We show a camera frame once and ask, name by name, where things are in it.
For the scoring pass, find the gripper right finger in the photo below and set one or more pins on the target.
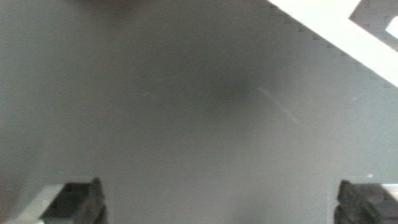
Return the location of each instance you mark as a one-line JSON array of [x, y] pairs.
[[366, 203]]

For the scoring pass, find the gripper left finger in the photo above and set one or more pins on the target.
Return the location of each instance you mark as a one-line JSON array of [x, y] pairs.
[[76, 207]]

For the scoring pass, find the white sheet with fiducial markers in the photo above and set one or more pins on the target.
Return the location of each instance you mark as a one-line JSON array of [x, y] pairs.
[[355, 23]]

